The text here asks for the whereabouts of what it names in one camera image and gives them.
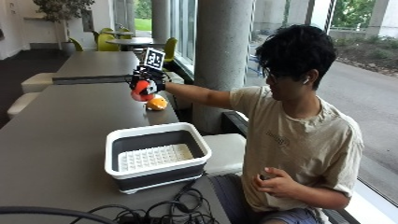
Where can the red toy apple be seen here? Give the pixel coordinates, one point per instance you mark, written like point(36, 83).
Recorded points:
point(141, 93)

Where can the white marker cube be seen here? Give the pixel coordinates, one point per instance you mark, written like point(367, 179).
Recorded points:
point(153, 58)

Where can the orange toy fruit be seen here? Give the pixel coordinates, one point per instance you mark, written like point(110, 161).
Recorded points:
point(157, 104)

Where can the blue-grey shorts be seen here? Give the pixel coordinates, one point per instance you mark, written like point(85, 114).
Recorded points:
point(231, 202)

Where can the long grey table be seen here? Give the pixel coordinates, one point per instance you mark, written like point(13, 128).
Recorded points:
point(98, 63)

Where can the beige t-shirt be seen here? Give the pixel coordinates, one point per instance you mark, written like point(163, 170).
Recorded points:
point(302, 140)

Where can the yellow-green chair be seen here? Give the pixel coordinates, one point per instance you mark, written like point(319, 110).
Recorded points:
point(105, 43)
point(169, 49)
point(75, 44)
point(123, 33)

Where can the white bench cushion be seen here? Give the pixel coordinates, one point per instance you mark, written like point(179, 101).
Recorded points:
point(37, 82)
point(22, 104)
point(225, 154)

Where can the round grey table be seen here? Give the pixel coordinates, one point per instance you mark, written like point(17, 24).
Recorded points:
point(117, 32)
point(131, 41)

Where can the the person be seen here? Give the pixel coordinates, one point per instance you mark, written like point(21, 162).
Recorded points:
point(302, 133)

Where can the grey concrete pillar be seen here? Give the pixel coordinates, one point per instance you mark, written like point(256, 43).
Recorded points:
point(221, 62)
point(161, 18)

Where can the white and grey collapsible tub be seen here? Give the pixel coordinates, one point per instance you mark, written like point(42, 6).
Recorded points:
point(154, 157)

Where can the potted indoor tree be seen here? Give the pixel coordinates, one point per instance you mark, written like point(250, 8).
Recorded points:
point(62, 18)

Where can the white earbud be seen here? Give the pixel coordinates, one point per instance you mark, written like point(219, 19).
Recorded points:
point(306, 81)

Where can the glasses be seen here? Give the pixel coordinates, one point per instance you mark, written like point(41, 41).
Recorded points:
point(268, 75)

